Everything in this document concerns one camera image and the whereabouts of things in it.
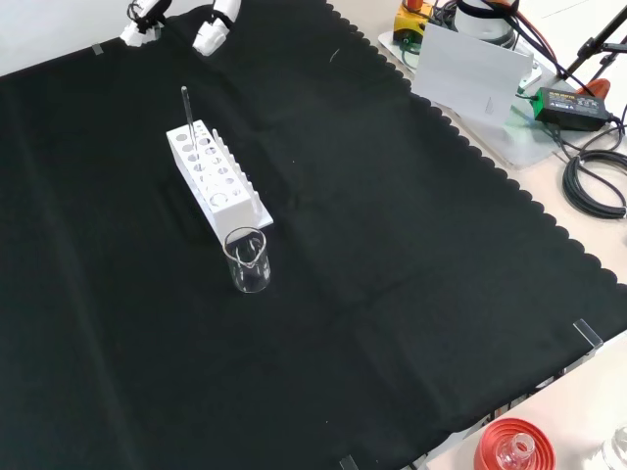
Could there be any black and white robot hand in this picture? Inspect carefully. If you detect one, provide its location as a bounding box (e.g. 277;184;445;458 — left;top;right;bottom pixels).
120;0;241;57

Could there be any clear glass rod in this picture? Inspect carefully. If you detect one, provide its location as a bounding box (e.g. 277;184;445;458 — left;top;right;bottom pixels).
180;85;197;154

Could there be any white test tube rack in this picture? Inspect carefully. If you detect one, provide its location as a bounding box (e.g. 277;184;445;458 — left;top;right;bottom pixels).
165;119;274;246

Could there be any yellow stop button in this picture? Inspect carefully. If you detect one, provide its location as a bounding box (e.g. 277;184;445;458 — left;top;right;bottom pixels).
394;0;436;46

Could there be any small clear glass beaker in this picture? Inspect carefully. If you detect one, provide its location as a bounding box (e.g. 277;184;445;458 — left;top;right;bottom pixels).
222;226;272;295

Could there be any pale board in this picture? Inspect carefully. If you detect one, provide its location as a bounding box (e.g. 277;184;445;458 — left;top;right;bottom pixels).
413;23;535;131

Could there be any black bench cloth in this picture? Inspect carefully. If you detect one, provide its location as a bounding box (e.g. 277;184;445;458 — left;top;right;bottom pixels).
0;0;627;470

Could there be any black power adapter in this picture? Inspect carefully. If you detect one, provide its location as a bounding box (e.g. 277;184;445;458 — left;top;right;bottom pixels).
532;86;614;133

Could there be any black tripod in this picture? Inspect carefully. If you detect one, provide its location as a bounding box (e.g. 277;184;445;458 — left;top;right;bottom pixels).
557;0;627;85

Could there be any orange tripod foot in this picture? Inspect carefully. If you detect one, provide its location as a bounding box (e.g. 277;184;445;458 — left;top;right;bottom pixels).
577;77;611;100

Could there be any red ribbed funnel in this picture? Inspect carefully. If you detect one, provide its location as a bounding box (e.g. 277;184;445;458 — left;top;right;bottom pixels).
472;416;557;470

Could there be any small clear glass flask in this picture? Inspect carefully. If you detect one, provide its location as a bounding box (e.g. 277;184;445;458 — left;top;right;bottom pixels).
496;433;537;470

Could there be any clear glass vessel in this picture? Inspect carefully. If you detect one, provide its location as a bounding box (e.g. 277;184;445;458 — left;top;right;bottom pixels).
600;424;627;470

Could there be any orange cable with connector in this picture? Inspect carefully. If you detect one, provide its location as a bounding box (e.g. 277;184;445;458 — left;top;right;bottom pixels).
508;0;557;68

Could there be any grey metal base plate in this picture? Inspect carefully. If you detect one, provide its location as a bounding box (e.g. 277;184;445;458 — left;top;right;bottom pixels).
376;28;573;170

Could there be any coiled black cable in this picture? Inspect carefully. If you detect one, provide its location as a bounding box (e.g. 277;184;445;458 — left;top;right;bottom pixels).
561;150;627;220

